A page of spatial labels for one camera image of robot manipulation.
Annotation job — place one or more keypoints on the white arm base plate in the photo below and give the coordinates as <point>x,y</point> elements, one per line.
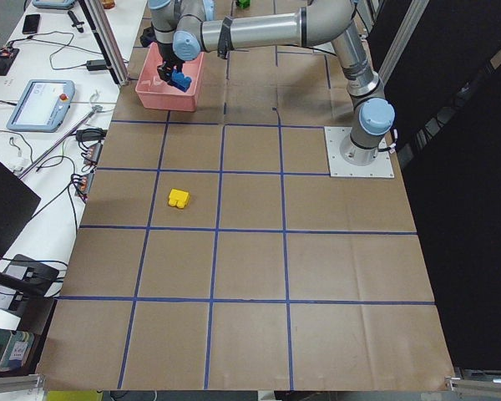
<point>346,160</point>

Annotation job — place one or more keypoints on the aluminium frame post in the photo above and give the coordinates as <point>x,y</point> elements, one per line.
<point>99,24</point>

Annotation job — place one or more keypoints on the black power adapter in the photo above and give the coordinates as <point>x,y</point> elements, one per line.
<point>96,65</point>

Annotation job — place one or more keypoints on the green toy block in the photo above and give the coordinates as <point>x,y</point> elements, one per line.
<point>243,3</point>

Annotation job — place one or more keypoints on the blue toy block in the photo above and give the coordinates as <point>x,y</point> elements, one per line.
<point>181,81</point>

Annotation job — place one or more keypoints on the yellow toy block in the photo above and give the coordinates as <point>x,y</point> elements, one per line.
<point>178,198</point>

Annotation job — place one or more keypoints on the teach pendant tablet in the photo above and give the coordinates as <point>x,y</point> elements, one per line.
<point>42,106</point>

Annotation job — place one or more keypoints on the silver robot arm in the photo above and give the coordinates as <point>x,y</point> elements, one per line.
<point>183,30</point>

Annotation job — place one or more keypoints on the black smartphone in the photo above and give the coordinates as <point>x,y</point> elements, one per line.
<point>31,24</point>

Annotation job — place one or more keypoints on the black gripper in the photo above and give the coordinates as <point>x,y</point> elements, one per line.
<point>166,53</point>

